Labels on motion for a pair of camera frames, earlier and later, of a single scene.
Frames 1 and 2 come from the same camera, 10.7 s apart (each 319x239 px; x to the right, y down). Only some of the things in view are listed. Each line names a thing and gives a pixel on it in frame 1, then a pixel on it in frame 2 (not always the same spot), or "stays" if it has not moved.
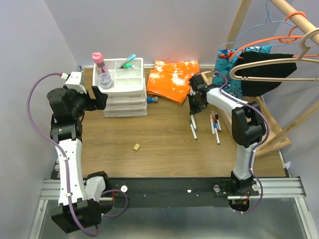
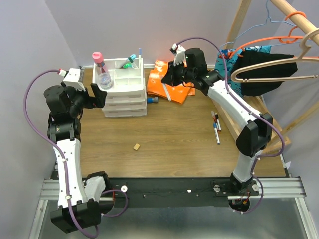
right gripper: (193, 109) -> (169, 77)
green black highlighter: (128, 65) stays
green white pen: (193, 130) -> (139, 57)
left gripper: (93, 104) stays
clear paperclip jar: (105, 80) stays
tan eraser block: (136, 146) stays
